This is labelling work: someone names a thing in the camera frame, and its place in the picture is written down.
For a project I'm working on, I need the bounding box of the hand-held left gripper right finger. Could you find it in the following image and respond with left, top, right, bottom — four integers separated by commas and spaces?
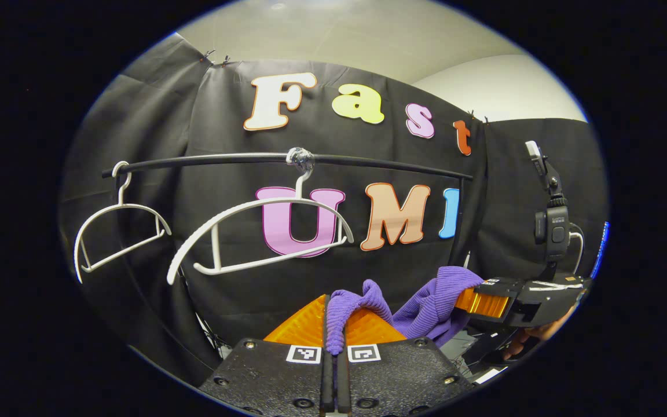
337, 309, 474, 417

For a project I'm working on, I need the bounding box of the purple corduroy jacket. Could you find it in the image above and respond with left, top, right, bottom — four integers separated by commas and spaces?
325, 265, 485, 356

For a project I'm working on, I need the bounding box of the black backdrop cloth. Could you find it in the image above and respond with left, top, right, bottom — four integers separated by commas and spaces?
58, 32, 609, 389

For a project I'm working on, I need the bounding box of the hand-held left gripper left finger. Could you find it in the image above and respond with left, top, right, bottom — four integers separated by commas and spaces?
199, 294, 335, 417

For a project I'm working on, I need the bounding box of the plain white hanger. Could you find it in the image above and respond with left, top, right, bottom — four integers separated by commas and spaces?
73, 161, 172, 284

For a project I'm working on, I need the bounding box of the white hanger with taped hook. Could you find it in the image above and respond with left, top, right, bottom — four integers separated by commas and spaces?
167, 147, 355, 286

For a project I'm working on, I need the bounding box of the black garment rack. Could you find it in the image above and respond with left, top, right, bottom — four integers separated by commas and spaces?
101, 152, 475, 270

